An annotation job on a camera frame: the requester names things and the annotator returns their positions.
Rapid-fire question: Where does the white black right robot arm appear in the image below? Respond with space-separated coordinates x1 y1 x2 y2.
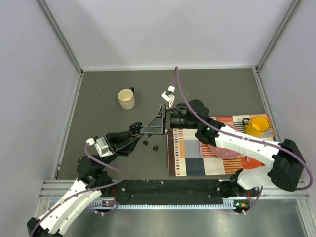
141 99 306 196

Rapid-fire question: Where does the cream dimpled ceramic mug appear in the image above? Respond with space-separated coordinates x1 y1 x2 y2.
118 87 135 110

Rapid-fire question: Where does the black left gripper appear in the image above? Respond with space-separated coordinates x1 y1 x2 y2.
99 127 143 170

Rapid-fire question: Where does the glossy black gold-trim charging case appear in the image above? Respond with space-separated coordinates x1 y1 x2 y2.
129 122 143 136

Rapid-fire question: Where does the colourful patchwork placemat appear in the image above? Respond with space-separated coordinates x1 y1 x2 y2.
167 129 263 177

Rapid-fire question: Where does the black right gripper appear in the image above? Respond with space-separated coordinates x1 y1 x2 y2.
142 105 200 135

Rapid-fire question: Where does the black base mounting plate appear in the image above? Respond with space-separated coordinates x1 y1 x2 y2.
114 179 259 205

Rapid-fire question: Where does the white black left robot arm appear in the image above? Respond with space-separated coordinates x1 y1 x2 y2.
27 128 143 237

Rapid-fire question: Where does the yellow mug black handle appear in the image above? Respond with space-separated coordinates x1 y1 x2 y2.
242 116 270 138

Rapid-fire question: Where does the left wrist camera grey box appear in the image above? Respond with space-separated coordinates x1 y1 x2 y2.
94 137 113 158

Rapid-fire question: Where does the pink dotted plate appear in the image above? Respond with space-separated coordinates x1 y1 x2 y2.
208 123 241 159

